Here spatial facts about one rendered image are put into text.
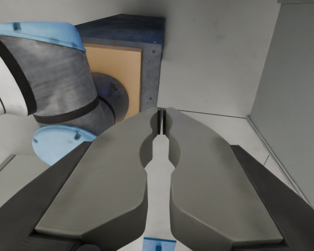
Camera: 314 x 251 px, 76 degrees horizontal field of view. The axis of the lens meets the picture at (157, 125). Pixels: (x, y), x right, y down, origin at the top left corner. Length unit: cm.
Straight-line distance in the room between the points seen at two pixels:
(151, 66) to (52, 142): 31
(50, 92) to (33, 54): 5
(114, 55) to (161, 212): 233
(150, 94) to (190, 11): 103
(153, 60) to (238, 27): 113
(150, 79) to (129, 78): 7
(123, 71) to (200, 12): 109
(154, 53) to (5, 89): 35
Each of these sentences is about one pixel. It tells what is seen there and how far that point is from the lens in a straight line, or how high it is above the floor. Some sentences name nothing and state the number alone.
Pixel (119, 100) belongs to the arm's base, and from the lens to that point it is 50.
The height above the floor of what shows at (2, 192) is 47.
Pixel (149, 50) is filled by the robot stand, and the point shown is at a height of 100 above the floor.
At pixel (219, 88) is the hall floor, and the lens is 170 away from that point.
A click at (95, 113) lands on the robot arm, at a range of 38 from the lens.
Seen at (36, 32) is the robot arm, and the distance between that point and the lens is 33.
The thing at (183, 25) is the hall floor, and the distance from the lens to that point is 154.
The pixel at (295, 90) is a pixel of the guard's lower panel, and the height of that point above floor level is 48.
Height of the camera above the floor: 153
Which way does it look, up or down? 58 degrees down
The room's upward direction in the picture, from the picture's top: 175 degrees counter-clockwise
